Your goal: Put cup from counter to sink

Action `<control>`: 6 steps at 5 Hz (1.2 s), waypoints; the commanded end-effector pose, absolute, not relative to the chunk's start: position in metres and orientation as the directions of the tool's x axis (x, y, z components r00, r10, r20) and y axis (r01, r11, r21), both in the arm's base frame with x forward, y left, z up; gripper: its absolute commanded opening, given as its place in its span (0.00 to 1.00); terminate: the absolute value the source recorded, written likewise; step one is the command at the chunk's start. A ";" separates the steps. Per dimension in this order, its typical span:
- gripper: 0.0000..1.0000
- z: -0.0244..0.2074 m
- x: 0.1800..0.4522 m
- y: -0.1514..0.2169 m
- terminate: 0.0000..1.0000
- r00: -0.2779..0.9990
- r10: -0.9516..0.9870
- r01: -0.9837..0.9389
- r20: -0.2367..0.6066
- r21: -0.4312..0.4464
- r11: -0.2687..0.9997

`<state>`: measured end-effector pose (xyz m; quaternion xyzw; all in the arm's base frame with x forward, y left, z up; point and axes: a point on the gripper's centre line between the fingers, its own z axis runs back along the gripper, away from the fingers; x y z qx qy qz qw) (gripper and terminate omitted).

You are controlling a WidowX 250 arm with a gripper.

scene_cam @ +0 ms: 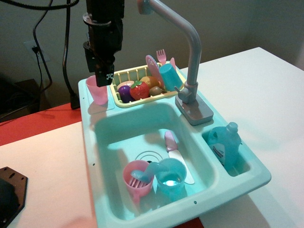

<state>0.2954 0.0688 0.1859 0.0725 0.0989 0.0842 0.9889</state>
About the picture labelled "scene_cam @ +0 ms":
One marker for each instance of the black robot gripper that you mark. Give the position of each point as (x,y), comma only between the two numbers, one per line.
(104,19)

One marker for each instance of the pink plastic cup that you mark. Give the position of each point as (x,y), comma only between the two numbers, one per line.
(99,94)

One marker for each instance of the blue cup in rack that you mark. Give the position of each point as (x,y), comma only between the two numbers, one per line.
(170,77)

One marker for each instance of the teal toy sink unit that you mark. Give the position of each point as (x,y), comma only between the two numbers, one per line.
(116,134)

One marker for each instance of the pink mug in sink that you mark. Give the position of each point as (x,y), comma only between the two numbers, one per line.
(136,188)

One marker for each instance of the blue cup in sink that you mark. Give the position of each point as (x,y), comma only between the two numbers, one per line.
(171,181)

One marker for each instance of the pink toy onion slice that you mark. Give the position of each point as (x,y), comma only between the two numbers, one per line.
(126,83)

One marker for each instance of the purple toy eggplant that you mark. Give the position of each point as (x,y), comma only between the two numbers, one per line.
(124,92)

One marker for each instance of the red toy strawberry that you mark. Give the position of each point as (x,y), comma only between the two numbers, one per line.
(139,90)

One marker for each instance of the orange toy fruit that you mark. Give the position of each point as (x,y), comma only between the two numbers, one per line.
(151,81)

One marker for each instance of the pink toy plate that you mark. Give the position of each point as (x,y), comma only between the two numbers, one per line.
(154,68)

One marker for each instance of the yellow dish rack basket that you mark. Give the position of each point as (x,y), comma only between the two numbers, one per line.
(135,74)

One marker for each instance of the brown toy kiwi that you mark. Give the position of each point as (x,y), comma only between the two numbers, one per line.
(154,91)

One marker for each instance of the pink toy fork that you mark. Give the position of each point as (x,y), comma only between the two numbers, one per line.
(161,56)

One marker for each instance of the pink toy spatula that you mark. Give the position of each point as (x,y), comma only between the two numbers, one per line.
(172,62)

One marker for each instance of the grey toy faucet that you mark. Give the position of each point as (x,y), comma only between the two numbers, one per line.
(191,105)

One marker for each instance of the blue toy spoon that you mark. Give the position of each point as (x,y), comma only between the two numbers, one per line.
(146,176)

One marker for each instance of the blue toy detergent bottle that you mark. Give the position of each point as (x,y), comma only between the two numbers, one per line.
(224,141)

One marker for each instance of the white wall outlet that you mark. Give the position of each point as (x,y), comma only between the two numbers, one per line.
(32,48)

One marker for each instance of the pink handled toy knife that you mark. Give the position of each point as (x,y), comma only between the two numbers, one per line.
(173,152)

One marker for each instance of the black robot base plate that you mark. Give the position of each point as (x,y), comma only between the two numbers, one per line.
(13,190)

